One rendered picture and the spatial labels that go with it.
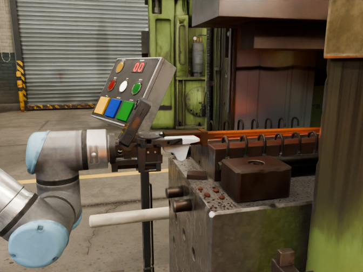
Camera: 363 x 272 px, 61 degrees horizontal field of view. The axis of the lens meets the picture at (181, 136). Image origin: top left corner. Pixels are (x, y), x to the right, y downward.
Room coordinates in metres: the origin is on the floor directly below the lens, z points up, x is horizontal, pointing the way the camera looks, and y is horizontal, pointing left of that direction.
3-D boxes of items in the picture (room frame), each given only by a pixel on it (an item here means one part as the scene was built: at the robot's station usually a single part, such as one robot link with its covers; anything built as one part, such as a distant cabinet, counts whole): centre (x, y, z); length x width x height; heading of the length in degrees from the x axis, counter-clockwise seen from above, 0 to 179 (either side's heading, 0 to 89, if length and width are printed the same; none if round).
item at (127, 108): (1.13, 0.20, 1.01); 0.07 x 0.05 x 0.07; 39
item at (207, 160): (0.81, -0.25, 0.96); 0.42 x 0.20 x 0.09; 104
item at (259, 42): (0.80, -0.30, 1.24); 0.30 x 0.07 x 0.06; 104
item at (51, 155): (0.66, 0.27, 0.99); 0.12 x 0.09 x 0.10; 104
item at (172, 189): (0.71, 0.02, 0.87); 0.04 x 0.03 x 0.03; 104
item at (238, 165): (0.60, -0.15, 0.95); 0.12 x 0.08 x 0.06; 104
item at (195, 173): (0.69, -0.04, 0.92); 0.04 x 0.03 x 0.01; 84
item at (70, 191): (0.65, 0.28, 0.87); 0.12 x 0.09 x 0.12; 10
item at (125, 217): (1.08, 0.12, 0.62); 0.44 x 0.05 x 0.05; 104
